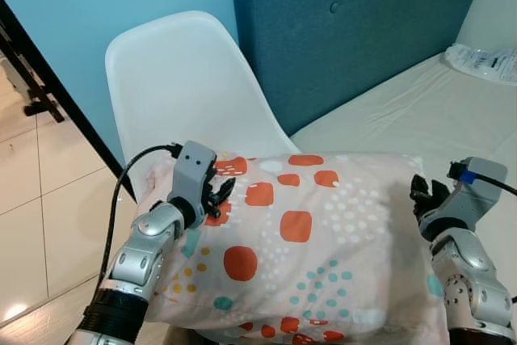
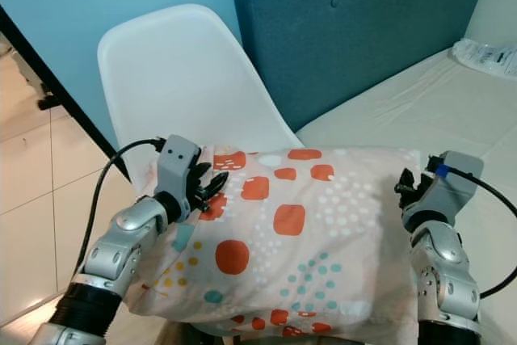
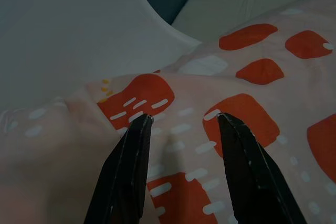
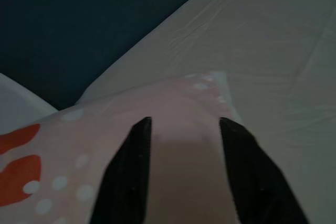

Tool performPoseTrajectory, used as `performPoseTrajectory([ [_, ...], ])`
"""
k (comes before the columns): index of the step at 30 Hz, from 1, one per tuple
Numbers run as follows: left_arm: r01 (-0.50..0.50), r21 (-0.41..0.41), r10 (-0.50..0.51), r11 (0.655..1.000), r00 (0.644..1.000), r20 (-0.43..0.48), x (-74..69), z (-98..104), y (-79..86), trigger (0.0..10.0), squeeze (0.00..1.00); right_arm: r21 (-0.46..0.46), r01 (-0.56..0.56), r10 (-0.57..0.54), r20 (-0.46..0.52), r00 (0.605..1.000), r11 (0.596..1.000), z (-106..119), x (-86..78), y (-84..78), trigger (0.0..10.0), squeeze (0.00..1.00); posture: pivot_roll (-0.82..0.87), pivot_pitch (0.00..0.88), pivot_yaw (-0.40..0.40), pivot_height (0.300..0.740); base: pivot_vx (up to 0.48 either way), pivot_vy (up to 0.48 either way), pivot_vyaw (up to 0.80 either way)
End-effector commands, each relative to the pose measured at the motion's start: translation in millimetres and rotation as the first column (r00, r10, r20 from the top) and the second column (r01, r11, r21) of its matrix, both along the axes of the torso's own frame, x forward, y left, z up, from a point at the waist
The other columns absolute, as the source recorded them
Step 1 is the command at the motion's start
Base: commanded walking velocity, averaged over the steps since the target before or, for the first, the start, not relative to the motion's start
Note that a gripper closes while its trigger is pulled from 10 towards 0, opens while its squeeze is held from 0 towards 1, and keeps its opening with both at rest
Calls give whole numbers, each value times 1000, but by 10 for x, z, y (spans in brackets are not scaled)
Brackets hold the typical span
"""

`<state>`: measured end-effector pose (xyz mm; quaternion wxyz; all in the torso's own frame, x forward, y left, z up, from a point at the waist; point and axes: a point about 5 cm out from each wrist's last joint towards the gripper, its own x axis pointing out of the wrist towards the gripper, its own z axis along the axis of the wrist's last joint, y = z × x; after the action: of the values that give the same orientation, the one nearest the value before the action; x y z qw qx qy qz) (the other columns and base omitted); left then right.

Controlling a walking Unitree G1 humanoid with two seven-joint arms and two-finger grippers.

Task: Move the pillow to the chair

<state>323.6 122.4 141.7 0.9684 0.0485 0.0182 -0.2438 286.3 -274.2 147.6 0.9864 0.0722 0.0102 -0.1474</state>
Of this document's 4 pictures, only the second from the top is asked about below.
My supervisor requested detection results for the pink pillow with orange patches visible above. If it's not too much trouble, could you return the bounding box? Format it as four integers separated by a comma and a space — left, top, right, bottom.
124, 145, 426, 342

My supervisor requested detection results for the white plastic chair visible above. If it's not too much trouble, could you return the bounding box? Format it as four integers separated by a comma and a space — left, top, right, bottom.
96, 3, 305, 188

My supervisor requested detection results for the bed with cream sheet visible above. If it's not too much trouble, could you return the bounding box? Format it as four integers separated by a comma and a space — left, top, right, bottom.
294, 48, 517, 313

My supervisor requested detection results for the crinkled white plastic package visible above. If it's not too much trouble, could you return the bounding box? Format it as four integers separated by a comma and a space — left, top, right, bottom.
452, 38, 517, 82

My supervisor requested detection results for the black metal stand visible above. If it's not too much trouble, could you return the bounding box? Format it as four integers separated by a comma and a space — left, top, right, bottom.
12, 46, 67, 112

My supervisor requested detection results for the blue tufted headboard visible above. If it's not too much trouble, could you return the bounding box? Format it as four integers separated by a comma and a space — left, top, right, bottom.
226, 0, 496, 133

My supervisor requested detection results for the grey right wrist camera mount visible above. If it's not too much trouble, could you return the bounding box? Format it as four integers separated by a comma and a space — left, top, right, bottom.
404, 151, 485, 229

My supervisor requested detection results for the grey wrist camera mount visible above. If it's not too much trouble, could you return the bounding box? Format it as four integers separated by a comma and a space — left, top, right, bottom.
404, 151, 485, 229
155, 135, 204, 200

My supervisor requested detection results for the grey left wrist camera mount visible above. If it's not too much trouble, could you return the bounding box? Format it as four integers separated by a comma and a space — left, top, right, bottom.
155, 135, 204, 200

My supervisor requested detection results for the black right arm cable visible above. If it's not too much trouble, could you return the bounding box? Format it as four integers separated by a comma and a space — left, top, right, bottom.
430, 154, 517, 299

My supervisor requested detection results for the black door frame strip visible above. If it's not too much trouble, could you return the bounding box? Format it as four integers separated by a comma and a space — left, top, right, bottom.
0, 7, 130, 186

